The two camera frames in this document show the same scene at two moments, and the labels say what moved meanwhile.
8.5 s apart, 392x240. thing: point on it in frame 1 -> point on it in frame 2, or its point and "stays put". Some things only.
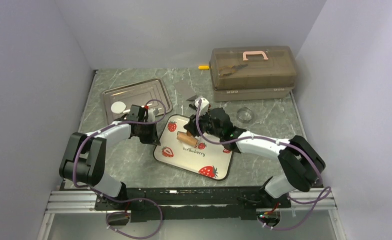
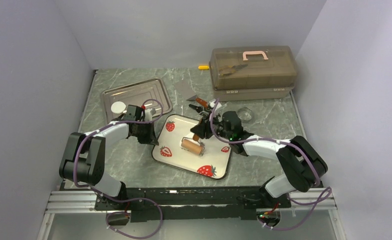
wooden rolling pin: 187,138 -> 192,145
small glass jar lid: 245,114 stays put
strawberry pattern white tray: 208,159 stays put
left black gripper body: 146,134 stays put
